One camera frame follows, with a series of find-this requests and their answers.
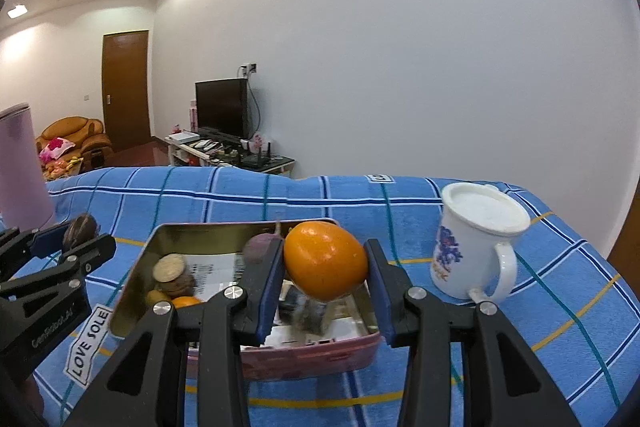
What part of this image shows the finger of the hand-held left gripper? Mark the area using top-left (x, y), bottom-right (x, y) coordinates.
top-left (0, 234), bottom-right (117, 301)
top-left (0, 223), bottom-right (68, 280)

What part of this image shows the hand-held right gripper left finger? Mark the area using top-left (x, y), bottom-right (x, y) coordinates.
top-left (62, 234), bottom-right (286, 427)

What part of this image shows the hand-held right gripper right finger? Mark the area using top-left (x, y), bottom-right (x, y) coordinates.
top-left (365, 238), bottom-right (581, 427)

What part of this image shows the dark round fruit with stem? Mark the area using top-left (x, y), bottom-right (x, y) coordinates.
top-left (62, 214), bottom-right (99, 250)

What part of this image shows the dark sugarcane piece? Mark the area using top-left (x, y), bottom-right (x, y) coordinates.
top-left (152, 253), bottom-right (197, 298)
top-left (287, 282), bottom-right (337, 336)

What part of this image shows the large orange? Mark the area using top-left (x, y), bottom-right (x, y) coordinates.
top-left (283, 221), bottom-right (369, 302)

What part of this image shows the pink tin box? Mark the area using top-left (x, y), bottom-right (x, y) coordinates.
top-left (109, 218), bottom-right (383, 382)

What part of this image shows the purple fruit with stem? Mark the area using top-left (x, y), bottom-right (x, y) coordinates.
top-left (242, 221), bottom-right (283, 265)

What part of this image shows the printed paper sheet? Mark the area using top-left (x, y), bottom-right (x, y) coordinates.
top-left (187, 252), bottom-right (372, 350)

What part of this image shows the purple electric kettle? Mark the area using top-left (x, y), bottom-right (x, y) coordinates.
top-left (0, 105), bottom-right (57, 230)

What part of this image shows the pink cushion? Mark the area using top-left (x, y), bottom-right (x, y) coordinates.
top-left (40, 138), bottom-right (74, 162)

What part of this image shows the white printed mug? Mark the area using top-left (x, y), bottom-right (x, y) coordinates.
top-left (430, 207), bottom-right (519, 304)

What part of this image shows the blue plaid blanket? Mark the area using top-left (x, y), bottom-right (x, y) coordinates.
top-left (0, 164), bottom-right (640, 427)

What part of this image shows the brown leather armchair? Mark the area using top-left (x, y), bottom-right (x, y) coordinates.
top-left (35, 117), bottom-right (113, 172)

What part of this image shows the white television stand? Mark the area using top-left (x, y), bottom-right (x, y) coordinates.
top-left (165, 132), bottom-right (296, 180)

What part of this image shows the black router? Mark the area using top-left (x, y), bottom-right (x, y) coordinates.
top-left (241, 142), bottom-right (282, 170)

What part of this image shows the brown wooden door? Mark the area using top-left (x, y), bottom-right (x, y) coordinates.
top-left (102, 30), bottom-right (152, 152)

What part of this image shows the black television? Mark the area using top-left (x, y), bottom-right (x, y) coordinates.
top-left (195, 78), bottom-right (250, 140)

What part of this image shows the dark power cable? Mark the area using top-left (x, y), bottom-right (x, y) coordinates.
top-left (245, 74), bottom-right (264, 138)

